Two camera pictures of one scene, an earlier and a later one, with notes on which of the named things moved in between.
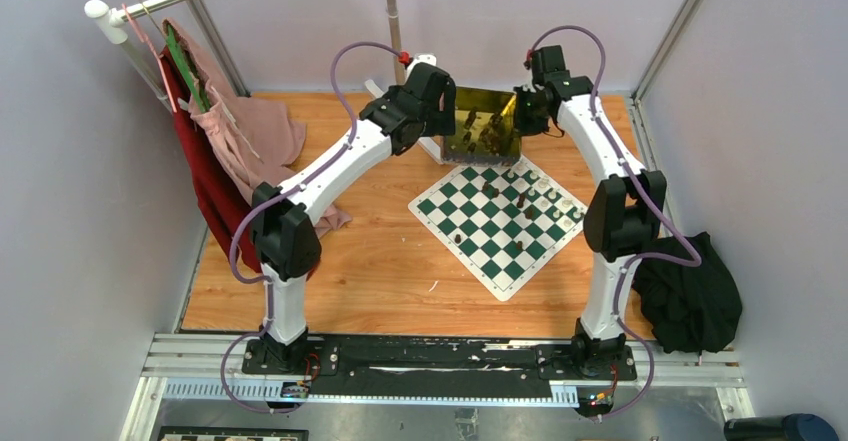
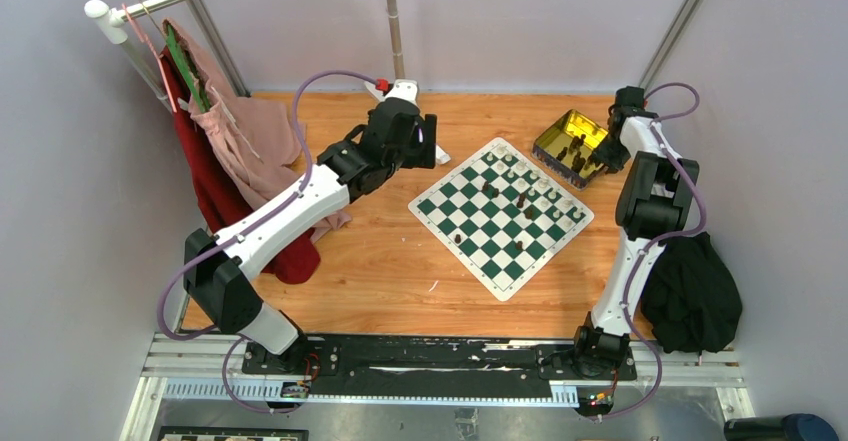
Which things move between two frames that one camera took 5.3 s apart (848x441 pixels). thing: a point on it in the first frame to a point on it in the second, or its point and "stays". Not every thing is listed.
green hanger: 195,84 stays
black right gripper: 526,126 to 603,155
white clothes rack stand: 397,56 stays
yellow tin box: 486,129 to 567,149
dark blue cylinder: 792,427 stays
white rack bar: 111,23 stays
